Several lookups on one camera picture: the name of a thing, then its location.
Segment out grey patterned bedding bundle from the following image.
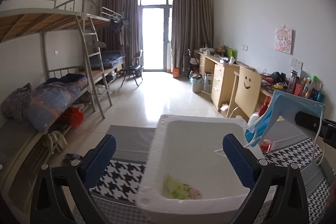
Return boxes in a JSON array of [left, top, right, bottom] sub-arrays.
[[0, 83, 35, 121]]

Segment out yellowish cloth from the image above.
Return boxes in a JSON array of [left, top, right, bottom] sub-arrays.
[[43, 131, 68, 154]]

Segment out dark hanging clothes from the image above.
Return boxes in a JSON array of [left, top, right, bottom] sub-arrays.
[[110, 17, 129, 33]]

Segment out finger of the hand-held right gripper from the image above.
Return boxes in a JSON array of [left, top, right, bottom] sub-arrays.
[[295, 111, 323, 133]]

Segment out wooden desk with patterned cover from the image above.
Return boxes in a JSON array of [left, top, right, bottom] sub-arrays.
[[259, 72, 325, 109]]

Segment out glass balcony door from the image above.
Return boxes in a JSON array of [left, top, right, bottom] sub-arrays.
[[138, 0, 174, 73]]

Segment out red snack packet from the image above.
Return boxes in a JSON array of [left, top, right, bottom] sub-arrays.
[[260, 139, 275, 153]]

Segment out wooden smiley face chair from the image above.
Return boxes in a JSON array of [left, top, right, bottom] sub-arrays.
[[226, 66, 263, 120]]

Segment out black folding chair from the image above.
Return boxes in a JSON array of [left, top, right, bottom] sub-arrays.
[[120, 49, 144, 87]]

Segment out pink cartoon wall picture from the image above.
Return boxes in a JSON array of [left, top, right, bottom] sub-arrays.
[[274, 27, 294, 53]]

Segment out white cardboard box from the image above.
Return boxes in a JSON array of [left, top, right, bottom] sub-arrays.
[[203, 72, 214, 95]]

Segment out white bucket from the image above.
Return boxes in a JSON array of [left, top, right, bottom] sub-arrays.
[[191, 74, 204, 93]]

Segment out black headphones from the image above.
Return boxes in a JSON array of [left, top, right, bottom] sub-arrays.
[[271, 71, 288, 83]]

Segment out green capped bottle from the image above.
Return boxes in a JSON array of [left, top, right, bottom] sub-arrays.
[[309, 76, 322, 93]]

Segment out pair of dark slippers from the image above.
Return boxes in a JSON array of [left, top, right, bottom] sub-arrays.
[[61, 153, 82, 166]]

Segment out metal bunk bed ladder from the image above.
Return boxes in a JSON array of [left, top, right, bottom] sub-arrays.
[[76, 14, 113, 119]]

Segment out green floral cloth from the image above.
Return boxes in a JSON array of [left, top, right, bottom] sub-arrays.
[[163, 175, 202, 199]]

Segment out blue face mask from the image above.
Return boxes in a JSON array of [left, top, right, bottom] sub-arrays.
[[214, 90, 326, 165]]

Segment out black folding rack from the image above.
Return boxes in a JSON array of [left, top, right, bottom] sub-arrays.
[[183, 49, 200, 78]]

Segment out clear water bottle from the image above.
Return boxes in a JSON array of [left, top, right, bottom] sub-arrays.
[[288, 69, 300, 95]]

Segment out blue plaid quilt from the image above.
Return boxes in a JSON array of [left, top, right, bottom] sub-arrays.
[[28, 79, 88, 133]]

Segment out red plastic bag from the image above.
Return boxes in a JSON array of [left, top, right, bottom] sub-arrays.
[[62, 107, 84, 127]]

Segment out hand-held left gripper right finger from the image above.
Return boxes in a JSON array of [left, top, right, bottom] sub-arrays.
[[222, 133, 309, 224]]

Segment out brown curtain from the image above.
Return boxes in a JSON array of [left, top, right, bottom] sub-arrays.
[[100, 0, 139, 68], [171, 0, 214, 73]]

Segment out white foam box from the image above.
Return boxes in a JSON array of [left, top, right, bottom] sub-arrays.
[[136, 114, 263, 214]]

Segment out wooden desk with drawers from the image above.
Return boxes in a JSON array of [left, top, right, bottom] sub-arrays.
[[194, 49, 256, 110]]

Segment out dark blue pillow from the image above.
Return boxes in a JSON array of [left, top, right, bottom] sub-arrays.
[[45, 72, 88, 86]]

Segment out houndstooth tablecloth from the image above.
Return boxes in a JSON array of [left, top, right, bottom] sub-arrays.
[[71, 124, 334, 224]]

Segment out blue mattress bedding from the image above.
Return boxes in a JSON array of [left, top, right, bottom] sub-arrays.
[[101, 50, 126, 67]]

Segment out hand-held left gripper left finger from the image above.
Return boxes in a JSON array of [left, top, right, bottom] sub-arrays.
[[30, 134, 117, 224]]

